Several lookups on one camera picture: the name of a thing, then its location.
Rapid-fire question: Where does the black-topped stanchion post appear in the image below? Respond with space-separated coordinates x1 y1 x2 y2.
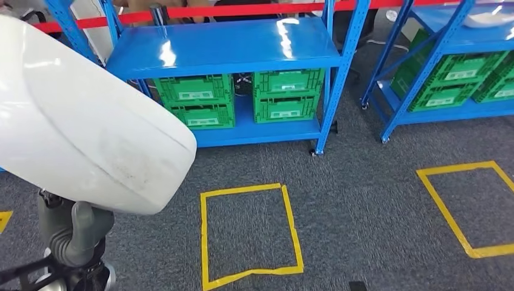
149 3 170 28

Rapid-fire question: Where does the black office chair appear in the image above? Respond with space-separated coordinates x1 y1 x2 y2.
332 8 379 85

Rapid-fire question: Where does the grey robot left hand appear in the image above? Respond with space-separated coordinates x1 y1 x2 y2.
38 190 115 268

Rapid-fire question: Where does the white moulded plastic part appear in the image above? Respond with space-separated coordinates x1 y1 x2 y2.
0 14 198 216
461 4 514 30

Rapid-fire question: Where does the white panel board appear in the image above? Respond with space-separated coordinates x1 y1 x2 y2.
70 0 115 67

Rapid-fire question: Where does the yellow floor tape square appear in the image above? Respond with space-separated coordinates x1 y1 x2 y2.
0 210 13 235
199 182 305 291
416 160 514 259

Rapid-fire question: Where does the blue metal shelf rack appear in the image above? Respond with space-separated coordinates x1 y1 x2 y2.
360 0 514 144
42 0 371 156

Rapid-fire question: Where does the red barrier belt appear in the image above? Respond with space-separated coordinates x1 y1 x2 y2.
166 0 461 20
32 10 154 34

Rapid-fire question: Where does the white floor cable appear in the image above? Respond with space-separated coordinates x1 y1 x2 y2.
365 39 410 53

